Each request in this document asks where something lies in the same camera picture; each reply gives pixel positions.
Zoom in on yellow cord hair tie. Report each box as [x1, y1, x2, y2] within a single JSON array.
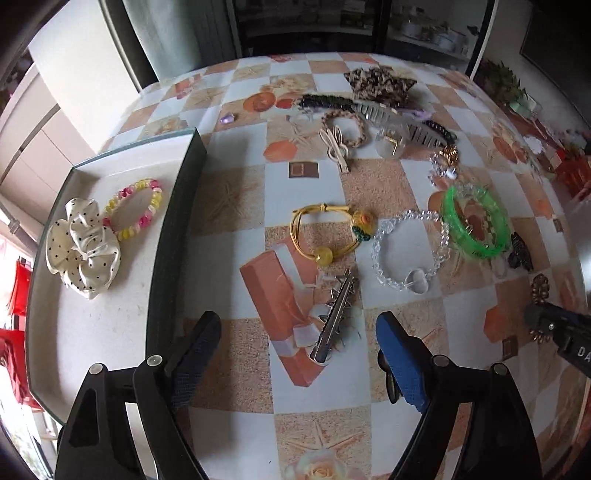
[[290, 203, 375, 267]]

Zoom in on dark display cabinet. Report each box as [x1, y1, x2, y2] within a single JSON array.
[[228, 0, 497, 77]]

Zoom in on silver spiked hair clip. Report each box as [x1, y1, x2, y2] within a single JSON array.
[[309, 268, 360, 366]]

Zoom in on beige braided hair tie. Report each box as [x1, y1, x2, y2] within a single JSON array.
[[322, 110, 369, 148]]

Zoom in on clear crystal bead bracelet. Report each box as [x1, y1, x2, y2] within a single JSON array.
[[372, 210, 451, 294]]

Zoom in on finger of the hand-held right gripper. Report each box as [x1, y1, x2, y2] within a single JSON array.
[[524, 302, 591, 345]]

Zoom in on yellow pink beaded bracelet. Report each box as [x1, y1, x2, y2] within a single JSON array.
[[102, 179, 164, 241]]

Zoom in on cream bow hair clip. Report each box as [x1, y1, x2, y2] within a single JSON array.
[[318, 126, 352, 175]]

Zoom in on leopard print scrunchie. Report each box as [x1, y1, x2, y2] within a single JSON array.
[[344, 66, 417, 103]]

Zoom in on bronze filigree hair ornament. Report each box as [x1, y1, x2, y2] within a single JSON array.
[[530, 274, 551, 343]]

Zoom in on clear rhinestone hair piece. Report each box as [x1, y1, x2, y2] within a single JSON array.
[[428, 152, 459, 188]]

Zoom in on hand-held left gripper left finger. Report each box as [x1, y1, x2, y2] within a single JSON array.
[[55, 311, 222, 480]]

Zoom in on black glasses-shaped hair clip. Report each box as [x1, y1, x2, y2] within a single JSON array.
[[378, 349, 402, 406]]

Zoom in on black toothed hair clip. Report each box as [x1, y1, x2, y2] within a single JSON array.
[[422, 120, 459, 144]]

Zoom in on white cabinet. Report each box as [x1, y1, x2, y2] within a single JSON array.
[[0, 0, 141, 208]]

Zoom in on red flower box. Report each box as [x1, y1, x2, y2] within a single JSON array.
[[554, 148, 591, 201]]

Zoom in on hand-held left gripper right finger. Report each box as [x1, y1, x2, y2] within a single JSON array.
[[375, 311, 543, 480]]

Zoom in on green translucent bangle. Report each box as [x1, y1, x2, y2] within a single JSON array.
[[441, 184, 511, 257]]

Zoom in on green potted plant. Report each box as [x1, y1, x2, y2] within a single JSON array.
[[478, 59, 527, 109]]

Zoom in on white pot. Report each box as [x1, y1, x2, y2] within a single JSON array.
[[399, 18, 432, 40], [431, 28, 467, 51]]

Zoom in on small black claw clip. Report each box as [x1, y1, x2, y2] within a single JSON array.
[[508, 232, 535, 271]]

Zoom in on grey tray with dark rim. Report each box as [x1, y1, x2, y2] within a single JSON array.
[[25, 128, 207, 425]]

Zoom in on dark beaded hair clip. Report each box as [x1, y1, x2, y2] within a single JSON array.
[[295, 93, 356, 112]]

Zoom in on large clear claw clip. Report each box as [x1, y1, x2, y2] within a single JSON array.
[[353, 102, 444, 158]]

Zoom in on white polka dot scrunchie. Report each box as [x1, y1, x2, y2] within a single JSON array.
[[45, 198, 122, 301]]

